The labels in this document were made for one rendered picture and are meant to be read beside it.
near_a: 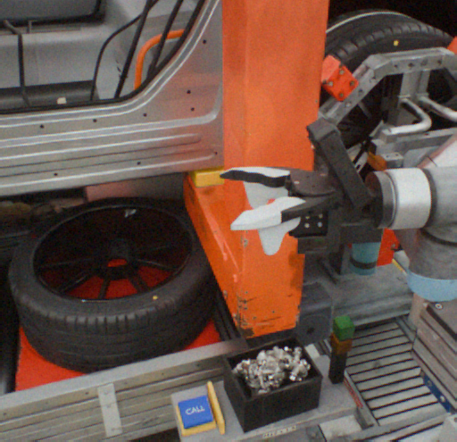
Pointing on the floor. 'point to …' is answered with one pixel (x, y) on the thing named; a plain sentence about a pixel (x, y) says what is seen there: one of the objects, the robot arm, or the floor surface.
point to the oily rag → (46, 212)
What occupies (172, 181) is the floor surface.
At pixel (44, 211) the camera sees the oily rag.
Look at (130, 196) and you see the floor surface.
